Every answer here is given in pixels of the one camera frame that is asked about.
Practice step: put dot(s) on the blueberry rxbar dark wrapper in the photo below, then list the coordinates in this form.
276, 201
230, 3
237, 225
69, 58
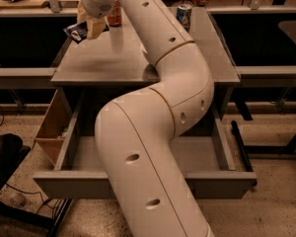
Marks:
81, 31

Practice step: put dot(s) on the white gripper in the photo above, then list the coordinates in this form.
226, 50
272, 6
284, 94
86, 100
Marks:
95, 6

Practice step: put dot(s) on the wooden side box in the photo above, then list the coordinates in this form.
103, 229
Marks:
50, 134

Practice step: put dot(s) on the grey open top drawer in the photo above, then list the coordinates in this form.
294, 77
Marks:
202, 154

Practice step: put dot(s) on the black equipment base left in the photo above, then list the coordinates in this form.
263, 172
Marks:
12, 154

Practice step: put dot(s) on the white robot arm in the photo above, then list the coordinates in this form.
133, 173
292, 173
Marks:
134, 132

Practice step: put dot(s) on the blue energy drink can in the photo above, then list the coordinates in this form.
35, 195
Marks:
183, 15

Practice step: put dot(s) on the red cola can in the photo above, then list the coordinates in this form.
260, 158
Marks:
114, 18

